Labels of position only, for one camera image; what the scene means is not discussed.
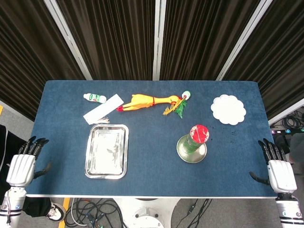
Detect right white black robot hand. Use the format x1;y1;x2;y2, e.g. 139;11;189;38
248;138;297;194

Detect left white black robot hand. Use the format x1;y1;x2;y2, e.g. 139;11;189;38
6;136;52;187

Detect green can with red lid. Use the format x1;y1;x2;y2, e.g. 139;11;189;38
180;124;210;156

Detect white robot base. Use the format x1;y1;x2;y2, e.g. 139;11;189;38
114;198;179;228

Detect black jacket white stripe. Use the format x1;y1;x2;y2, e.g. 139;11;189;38
0;124;30;178

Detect gray trouser leg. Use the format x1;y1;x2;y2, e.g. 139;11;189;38
291;133;304;163

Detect black trouser leg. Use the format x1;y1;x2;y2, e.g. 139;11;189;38
22;197;52;218

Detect power strip with lights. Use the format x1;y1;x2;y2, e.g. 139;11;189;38
270;128;304;135

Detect black white sneaker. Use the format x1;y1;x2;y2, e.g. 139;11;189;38
46;202;67;223

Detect yellow floor tape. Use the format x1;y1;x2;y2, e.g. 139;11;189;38
58;198;72;228

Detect rectangular steel tray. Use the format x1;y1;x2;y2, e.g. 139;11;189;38
85;123;130;180

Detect white flower-shaped paint palette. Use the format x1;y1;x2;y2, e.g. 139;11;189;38
210;94;247;125

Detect round steel plate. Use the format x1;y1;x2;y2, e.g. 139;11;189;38
176;134;208;164

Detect small white bottle green label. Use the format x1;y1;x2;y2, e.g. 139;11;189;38
83;93;107;104

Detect white paper strip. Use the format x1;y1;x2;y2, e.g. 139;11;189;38
83;94;124;125

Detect dark pleated curtain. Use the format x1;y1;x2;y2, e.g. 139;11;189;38
0;0;86;122
223;0;304;119
56;0;157;81
160;0;262;81

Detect green yellow artificial plant sprig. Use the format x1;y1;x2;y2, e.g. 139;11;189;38
162;98;189;119

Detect blue felt table cover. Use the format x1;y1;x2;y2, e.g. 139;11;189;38
25;80;278;197

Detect yellow rubber chicken toy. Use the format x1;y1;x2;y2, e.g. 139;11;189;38
116;93;184;112

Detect coiled black cables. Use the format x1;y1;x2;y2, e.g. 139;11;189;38
282;110;304;129

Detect black floor cable tangle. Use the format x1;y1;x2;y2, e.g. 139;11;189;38
65;198;124;228

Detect black cable with inline box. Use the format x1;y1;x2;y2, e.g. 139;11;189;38
174;198;212;228

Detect white partition post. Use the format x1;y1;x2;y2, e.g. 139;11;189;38
152;0;167;81
215;0;274;81
44;0;93;81

